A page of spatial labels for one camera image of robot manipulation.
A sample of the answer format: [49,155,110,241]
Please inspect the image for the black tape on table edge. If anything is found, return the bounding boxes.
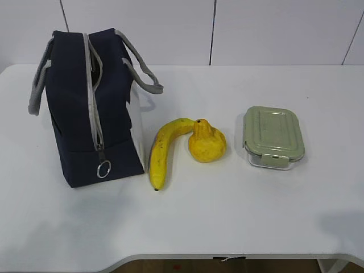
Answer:
[212,256,246,262]

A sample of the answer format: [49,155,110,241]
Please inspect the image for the yellow pear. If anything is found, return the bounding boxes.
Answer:
[188,119,227,163]

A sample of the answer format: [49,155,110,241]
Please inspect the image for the green lid glass container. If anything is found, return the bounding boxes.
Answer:
[243,106,305,170]

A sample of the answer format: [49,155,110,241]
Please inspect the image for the navy blue lunch bag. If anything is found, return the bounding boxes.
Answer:
[27,27,164,188]

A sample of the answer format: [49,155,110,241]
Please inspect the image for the yellow banana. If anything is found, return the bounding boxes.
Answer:
[149,118,195,191]

